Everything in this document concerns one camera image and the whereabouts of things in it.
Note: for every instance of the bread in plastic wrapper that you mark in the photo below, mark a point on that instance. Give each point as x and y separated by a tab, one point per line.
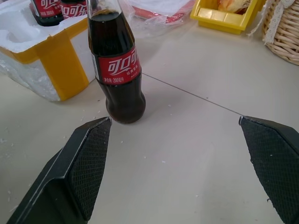
233	5

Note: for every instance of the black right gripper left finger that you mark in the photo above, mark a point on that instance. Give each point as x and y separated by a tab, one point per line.
77	172

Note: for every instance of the wicker basket with lace trim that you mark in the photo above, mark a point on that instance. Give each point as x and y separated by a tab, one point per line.
283	35

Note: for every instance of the glass cola bottle red label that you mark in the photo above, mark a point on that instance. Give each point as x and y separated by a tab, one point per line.
43	11
116	70
72	10

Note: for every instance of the white foam yellow crate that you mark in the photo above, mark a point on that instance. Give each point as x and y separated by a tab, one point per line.
46	58

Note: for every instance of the clear plastic bag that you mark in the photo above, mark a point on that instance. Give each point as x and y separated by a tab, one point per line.
161	11

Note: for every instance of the yellow plastic bin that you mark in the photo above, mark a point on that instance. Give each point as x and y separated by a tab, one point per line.
224	16

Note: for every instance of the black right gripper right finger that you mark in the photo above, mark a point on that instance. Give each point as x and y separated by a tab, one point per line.
273	161

